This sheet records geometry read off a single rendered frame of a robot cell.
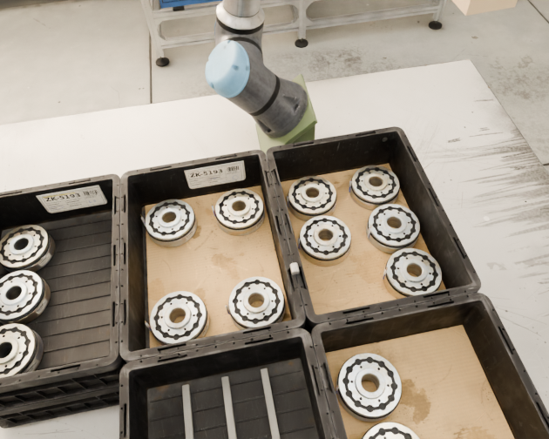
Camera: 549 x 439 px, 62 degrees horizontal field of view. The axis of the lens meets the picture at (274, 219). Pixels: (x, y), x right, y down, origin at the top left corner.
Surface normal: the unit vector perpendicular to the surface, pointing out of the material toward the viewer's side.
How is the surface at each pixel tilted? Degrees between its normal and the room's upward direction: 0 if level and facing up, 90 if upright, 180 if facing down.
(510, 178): 0
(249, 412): 0
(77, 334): 0
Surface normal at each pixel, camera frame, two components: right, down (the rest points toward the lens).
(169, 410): -0.04, -0.57
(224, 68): -0.65, -0.22
